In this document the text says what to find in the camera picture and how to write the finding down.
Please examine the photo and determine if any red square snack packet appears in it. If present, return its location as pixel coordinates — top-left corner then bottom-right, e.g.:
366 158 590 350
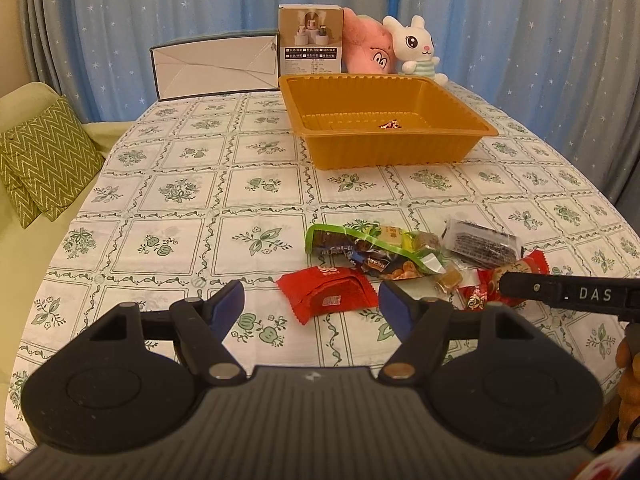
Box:
277 266 378 325

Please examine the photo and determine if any person's right hand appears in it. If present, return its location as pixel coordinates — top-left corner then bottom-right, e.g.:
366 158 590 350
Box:
615 338 640 442

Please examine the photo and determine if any small caramel candy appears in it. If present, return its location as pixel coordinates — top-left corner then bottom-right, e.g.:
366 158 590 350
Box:
434 268 463 294

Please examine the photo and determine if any clear dark snack packet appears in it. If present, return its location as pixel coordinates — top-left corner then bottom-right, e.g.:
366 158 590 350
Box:
442 218 524 269

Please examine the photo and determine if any green snack bag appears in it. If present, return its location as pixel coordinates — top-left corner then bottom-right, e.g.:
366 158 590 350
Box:
305 223 446 281

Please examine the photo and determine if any yellow candy packet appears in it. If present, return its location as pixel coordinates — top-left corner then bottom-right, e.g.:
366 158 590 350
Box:
378 226 440 252

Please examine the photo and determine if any floral tablecloth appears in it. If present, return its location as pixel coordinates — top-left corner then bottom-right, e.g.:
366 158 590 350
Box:
4 86 639 463

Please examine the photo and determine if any yellow-green sofa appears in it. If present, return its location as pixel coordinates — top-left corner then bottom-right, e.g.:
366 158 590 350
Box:
0 81 136 401

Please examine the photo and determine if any small red candy in tray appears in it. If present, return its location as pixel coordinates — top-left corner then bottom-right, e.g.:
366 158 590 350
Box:
380 119 401 129

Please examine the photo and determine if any orange plastic tray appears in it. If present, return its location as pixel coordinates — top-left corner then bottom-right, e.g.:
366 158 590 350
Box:
279 74 498 170

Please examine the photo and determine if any green zigzag cushion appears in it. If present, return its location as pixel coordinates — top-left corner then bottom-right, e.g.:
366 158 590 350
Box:
1 96 104 228

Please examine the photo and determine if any blue star curtain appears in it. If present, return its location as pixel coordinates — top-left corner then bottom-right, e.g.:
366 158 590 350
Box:
17 0 639 211

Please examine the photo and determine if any white flat box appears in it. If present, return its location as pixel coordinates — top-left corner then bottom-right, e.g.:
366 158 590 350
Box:
151 32 280 101

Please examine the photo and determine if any white rabbit plush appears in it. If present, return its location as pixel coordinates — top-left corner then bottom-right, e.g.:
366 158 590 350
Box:
382 15 448 86

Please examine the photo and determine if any pink plush toy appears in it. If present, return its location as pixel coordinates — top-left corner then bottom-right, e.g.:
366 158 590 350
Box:
342 8 397 75

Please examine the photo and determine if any brown product box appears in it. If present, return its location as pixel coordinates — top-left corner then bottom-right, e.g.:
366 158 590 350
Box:
278 4 343 76

